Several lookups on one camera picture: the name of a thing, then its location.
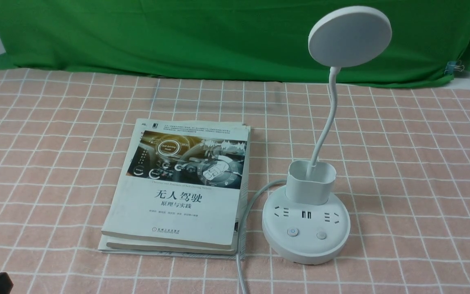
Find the white desk lamp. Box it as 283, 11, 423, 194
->
262, 6, 392, 265

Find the white top book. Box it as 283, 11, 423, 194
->
101, 118, 251, 250

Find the white book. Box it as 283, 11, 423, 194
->
106, 122, 252, 256
101, 118, 251, 250

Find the white middle book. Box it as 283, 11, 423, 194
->
106, 122, 252, 256

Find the green backdrop cloth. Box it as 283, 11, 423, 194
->
0, 0, 470, 88

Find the pink checked tablecloth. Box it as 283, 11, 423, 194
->
0, 69, 470, 294

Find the metal binder clip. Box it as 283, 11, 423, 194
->
444, 60, 465, 75

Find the white power cable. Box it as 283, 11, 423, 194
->
235, 178, 288, 294

